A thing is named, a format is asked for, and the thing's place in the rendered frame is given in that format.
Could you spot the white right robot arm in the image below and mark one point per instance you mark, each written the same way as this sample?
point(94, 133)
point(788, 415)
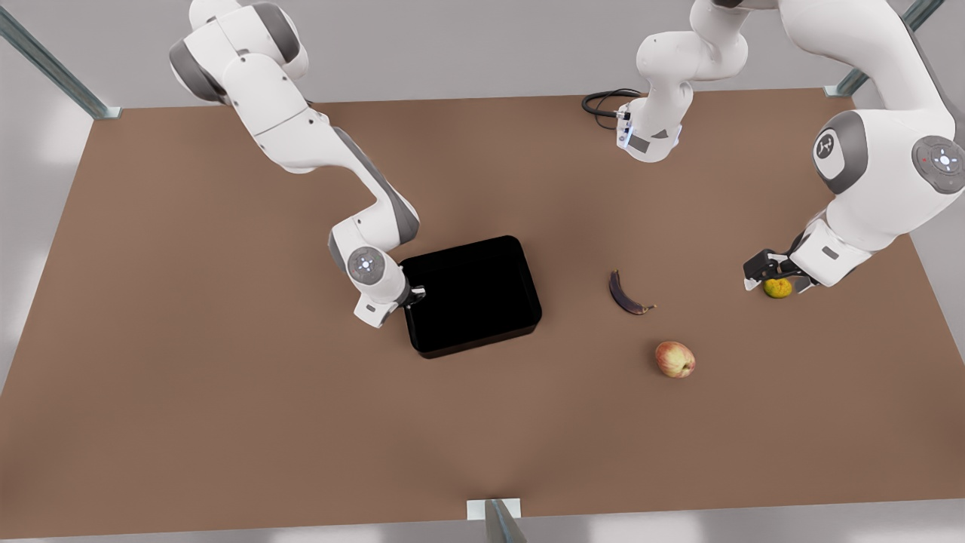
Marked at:
point(279, 128)

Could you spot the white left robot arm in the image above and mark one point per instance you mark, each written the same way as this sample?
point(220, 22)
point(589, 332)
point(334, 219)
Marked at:
point(867, 166)

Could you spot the black rectangular tray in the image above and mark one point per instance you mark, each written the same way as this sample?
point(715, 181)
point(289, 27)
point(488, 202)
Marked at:
point(471, 296)

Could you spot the silver frame post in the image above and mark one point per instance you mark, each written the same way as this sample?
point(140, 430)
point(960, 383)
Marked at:
point(499, 520)
point(53, 68)
point(878, 56)

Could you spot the dark purple eggplant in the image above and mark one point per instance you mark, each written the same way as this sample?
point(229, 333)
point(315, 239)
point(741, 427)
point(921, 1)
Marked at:
point(625, 297)

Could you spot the red yellow apple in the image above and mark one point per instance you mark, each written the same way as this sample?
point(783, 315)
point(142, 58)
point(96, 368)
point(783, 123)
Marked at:
point(675, 359)

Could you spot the yellow green citrus fruit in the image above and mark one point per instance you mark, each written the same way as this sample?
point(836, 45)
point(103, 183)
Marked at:
point(777, 288)

